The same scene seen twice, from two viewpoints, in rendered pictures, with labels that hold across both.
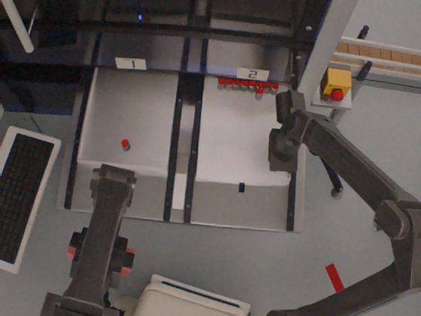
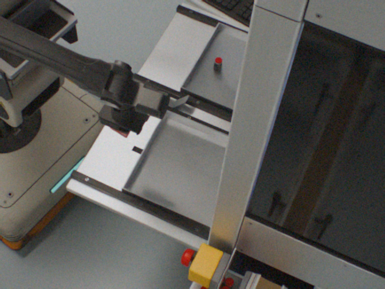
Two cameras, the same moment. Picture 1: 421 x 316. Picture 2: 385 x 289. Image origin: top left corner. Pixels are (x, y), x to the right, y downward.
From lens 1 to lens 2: 1.20 m
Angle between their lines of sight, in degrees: 40
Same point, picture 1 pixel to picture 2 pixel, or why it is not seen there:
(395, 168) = not seen: outside the picture
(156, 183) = (172, 82)
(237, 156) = (170, 156)
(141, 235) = not seen: hidden behind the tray
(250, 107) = not seen: hidden behind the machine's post
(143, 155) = (204, 80)
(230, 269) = (111, 257)
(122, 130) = (236, 71)
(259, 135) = (185, 186)
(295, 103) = (147, 93)
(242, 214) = (110, 140)
